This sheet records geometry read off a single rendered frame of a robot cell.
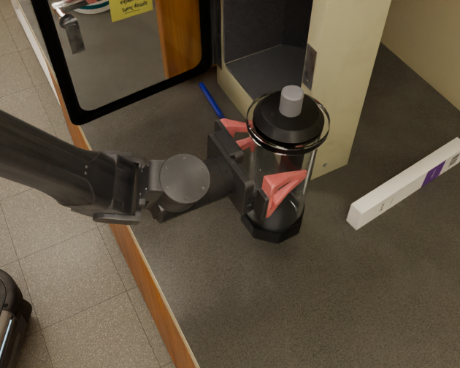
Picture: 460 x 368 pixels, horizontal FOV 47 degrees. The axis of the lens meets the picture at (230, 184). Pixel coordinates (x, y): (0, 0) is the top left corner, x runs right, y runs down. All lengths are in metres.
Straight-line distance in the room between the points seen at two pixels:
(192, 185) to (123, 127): 0.51
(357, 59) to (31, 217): 1.63
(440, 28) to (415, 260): 0.51
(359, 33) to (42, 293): 1.52
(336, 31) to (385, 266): 0.38
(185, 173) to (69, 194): 0.13
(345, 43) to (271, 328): 0.43
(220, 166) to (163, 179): 0.12
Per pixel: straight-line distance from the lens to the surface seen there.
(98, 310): 1.92
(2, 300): 1.75
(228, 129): 0.72
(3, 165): 0.51
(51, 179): 0.54
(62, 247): 2.08
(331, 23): 0.73
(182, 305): 0.83
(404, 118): 1.13
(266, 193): 0.67
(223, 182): 0.67
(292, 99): 0.65
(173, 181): 0.58
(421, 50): 1.26
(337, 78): 0.81
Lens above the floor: 1.69
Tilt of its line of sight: 52 degrees down
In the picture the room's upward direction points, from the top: straight up
